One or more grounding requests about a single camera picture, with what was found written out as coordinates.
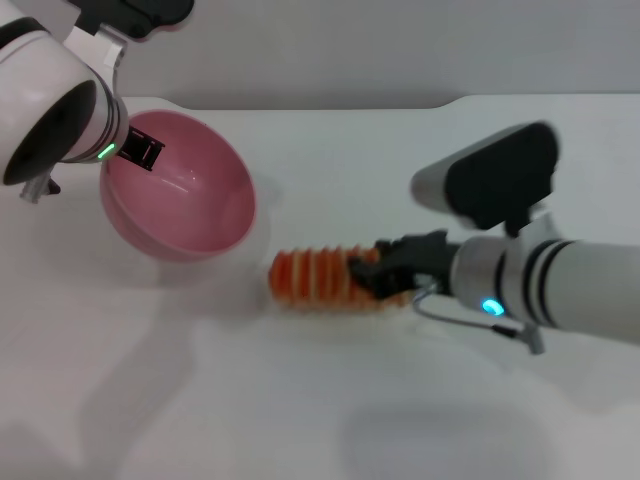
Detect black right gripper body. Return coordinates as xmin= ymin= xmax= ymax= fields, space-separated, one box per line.
xmin=374 ymin=229 xmax=461 ymax=301

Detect orange ridged bread loaf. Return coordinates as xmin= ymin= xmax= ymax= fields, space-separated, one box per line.
xmin=268 ymin=243 xmax=416 ymax=314

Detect pink plastic bowl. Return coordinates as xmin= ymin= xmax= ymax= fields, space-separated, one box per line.
xmin=98 ymin=109 xmax=258 ymax=262

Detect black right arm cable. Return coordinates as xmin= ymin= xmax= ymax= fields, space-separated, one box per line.
xmin=412 ymin=287 xmax=546 ymax=356

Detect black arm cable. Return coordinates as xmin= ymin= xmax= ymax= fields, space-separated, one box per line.
xmin=412 ymin=287 xmax=546 ymax=356
xmin=19 ymin=169 xmax=62 ymax=202

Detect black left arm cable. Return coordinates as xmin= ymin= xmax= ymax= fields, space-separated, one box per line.
xmin=19 ymin=169 xmax=62 ymax=202

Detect silver left camera bracket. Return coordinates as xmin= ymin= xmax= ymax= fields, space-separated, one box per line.
xmin=64 ymin=22 xmax=129 ymax=71

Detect silver camera bracket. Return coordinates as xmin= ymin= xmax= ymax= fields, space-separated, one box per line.
xmin=504 ymin=209 xmax=566 ymax=251
xmin=64 ymin=22 xmax=129 ymax=71

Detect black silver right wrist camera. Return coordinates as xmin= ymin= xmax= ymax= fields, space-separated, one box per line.
xmin=409 ymin=121 xmax=561 ymax=236

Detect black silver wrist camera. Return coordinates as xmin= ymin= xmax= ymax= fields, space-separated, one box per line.
xmin=74 ymin=0 xmax=195 ymax=40
xmin=409 ymin=121 xmax=561 ymax=236

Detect silver right camera bracket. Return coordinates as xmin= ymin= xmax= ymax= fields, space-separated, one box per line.
xmin=504 ymin=209 xmax=566 ymax=251

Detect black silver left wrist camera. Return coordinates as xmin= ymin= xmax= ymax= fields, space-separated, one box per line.
xmin=74 ymin=0 xmax=195 ymax=40

